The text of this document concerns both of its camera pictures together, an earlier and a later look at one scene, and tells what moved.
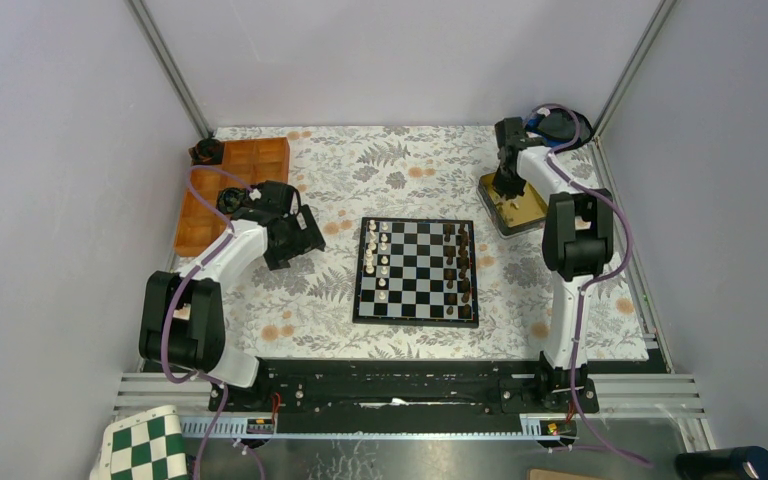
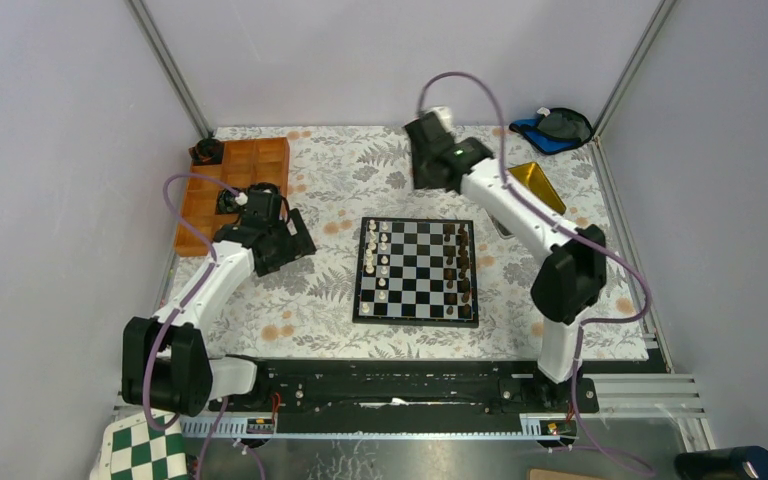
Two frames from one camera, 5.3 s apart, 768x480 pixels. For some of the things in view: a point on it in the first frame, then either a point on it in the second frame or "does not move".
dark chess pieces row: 458,289 does not move
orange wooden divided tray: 245,164 does not move
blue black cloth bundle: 556,128 does not move
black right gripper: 510,191 -> 419,181
